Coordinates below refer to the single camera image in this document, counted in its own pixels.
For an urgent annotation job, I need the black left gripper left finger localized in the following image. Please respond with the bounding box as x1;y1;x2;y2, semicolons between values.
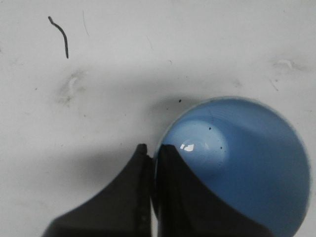
43;144;153;237

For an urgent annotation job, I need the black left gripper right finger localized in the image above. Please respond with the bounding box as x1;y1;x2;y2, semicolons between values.
153;145;273;237

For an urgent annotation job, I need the light blue plastic cup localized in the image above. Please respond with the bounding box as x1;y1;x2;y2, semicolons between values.
160;97;311;237

